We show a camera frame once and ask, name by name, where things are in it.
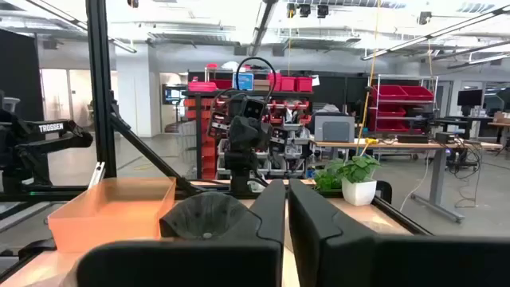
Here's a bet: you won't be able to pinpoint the dark grey cap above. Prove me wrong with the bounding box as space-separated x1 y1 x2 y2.
159 191 263 242

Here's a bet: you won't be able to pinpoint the white floor cable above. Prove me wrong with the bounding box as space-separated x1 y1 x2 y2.
399 153 432 212

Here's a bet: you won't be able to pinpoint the blue box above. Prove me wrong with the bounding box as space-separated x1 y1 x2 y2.
233 73 255 92

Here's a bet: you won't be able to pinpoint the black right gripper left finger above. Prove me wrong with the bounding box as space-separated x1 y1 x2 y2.
75 178 287 287

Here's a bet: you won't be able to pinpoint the wall screen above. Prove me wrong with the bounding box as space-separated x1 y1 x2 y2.
162 84 188 105

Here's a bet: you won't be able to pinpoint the yellow hanging cable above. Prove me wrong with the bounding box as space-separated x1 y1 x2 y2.
355 0 383 156

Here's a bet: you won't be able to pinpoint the black computer monitor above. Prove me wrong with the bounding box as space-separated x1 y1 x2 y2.
457 89 484 116

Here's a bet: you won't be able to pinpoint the potted plant white pot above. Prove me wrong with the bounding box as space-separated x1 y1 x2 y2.
313 153 382 207

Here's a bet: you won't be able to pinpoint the black round table clamp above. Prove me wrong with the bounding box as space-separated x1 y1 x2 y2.
375 179 394 205

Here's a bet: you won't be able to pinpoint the black office desk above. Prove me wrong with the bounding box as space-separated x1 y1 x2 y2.
433 115 496 141

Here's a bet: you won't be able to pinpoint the silver arm base bracket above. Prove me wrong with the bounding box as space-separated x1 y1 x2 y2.
246 179 267 194

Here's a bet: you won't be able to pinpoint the wooden desk grey legs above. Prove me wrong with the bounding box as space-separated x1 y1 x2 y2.
314 139 504 224

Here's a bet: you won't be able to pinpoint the red flat tray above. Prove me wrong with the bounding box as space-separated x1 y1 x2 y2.
187 81 218 93

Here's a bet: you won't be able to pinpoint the black rack with bins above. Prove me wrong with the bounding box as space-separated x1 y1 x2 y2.
181 69 316 180

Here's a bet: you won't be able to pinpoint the white rack red bins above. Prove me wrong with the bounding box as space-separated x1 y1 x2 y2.
368 73 439 135

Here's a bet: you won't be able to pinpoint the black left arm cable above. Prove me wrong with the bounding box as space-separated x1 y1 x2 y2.
233 56 278 105

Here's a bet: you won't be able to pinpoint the long ceiling light strip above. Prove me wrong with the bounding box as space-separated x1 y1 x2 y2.
23 0 139 54
360 6 510 61

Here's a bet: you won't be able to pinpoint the orange plastic bin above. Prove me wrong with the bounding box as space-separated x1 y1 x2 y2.
46 177 177 254

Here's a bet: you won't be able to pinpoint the silver frame post bracket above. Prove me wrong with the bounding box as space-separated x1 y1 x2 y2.
87 161 107 189

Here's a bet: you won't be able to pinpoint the flat black desk device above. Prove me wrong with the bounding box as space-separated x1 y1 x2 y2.
396 134 430 144

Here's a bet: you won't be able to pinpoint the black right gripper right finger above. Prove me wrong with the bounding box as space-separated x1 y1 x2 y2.
287 178 510 287

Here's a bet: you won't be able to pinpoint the black partition panel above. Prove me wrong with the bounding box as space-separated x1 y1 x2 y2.
0 27 45 123

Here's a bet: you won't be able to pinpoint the black cable bundle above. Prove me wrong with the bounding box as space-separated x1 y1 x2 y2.
445 139 484 209

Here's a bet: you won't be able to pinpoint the grey equipment case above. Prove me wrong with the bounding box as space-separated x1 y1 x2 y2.
313 112 355 144

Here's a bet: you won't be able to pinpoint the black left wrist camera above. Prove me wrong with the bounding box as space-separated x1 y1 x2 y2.
238 96 267 120

